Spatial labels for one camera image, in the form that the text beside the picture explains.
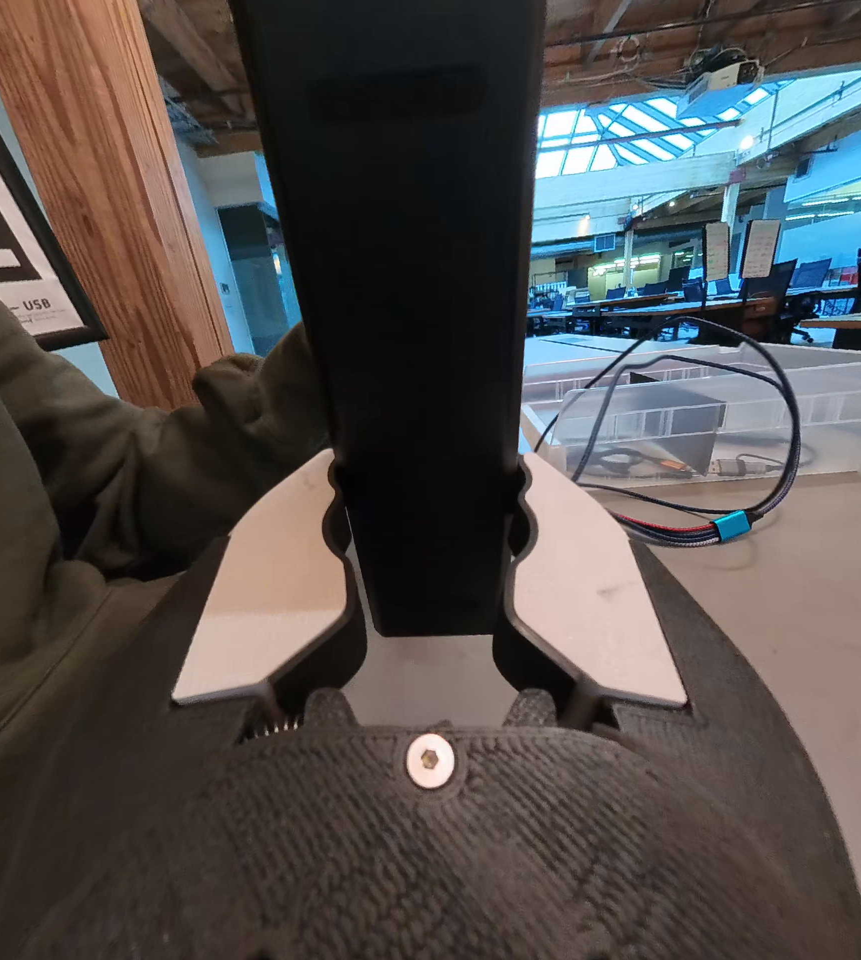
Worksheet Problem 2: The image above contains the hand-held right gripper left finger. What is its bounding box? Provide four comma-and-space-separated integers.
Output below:
171, 448, 368, 706

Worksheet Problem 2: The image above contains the braided multi-head charging cable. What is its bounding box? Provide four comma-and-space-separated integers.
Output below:
535, 315, 807, 549

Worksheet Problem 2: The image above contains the person's olive sweatshirt torso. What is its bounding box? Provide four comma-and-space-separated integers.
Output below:
0, 255, 184, 886

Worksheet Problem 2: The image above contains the grey metal divider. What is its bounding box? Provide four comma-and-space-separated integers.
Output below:
629, 371, 728, 477

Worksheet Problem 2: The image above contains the person's left forearm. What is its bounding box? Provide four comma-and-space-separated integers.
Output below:
63, 322, 330, 579

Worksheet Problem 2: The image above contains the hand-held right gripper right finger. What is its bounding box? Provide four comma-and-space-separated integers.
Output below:
492, 450, 688, 732

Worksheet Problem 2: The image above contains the paper flip chart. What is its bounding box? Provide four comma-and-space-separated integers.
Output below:
702, 221, 732, 282
741, 219, 783, 280

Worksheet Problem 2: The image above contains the clear plastic bin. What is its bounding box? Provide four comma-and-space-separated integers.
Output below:
520, 336, 861, 490

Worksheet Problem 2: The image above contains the ceiling projector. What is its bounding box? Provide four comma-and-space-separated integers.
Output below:
681, 48, 765, 102

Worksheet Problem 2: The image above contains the skylight window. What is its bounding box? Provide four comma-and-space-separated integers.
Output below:
535, 75, 769, 180

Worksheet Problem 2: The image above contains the wooden pillar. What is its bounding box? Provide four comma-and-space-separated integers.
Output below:
0, 0, 233, 410

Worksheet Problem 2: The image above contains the black cable with orange plug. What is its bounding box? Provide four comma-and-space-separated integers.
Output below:
595, 446, 784, 481

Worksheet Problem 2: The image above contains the black USB hub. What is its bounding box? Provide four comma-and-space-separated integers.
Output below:
228, 0, 548, 639

